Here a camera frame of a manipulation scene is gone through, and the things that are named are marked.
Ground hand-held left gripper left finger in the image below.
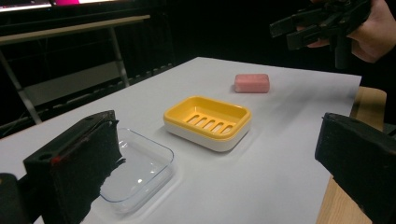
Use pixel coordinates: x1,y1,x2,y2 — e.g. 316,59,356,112
22,110,126,224

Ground clear plastic soap dish lid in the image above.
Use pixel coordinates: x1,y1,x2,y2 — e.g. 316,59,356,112
99,127,176,215

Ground pink soap bar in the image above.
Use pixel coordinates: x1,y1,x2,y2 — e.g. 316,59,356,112
233,73,271,94

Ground yellow and white soap dish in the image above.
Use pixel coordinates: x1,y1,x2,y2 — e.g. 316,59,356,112
163,95,252,153

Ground grey metal frame table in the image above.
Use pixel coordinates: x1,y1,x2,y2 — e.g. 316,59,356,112
0,14,151,126

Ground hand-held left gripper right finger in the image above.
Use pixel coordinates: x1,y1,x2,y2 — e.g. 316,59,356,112
315,112,396,224

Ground bright monitor screen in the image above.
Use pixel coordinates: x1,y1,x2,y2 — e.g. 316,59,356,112
0,0,132,13

